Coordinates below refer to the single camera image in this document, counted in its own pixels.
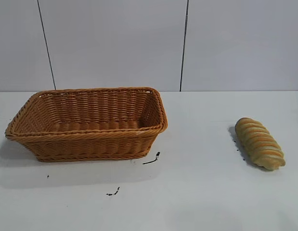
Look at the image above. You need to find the brown woven wicker basket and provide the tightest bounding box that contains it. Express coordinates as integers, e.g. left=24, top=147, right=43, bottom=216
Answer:
left=4, top=87, right=168, bottom=162

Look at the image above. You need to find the long striped bread loaf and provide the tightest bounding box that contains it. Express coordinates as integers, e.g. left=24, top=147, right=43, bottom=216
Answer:
left=234, top=117, right=286, bottom=171

